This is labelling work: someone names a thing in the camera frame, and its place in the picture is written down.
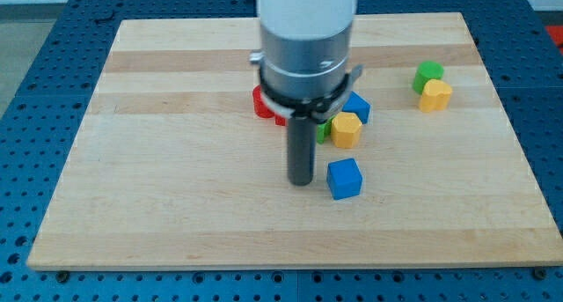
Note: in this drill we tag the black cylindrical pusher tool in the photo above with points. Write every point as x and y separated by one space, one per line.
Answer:
301 144

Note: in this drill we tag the green cylinder block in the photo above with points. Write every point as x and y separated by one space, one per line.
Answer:
426 70

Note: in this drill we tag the red round block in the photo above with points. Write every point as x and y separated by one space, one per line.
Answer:
262 111

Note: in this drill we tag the green block near tool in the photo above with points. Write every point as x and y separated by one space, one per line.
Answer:
324 131

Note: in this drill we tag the yellow heart block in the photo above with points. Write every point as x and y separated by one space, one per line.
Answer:
435 96

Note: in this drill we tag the blue block behind arm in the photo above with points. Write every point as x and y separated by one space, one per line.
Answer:
358 105

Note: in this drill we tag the yellow hexagon block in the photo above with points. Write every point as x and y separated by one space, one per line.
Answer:
346 129

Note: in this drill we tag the blue wooden cube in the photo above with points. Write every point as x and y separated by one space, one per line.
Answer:
344 178

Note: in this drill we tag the light wooden board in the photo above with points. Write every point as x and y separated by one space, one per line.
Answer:
172 170

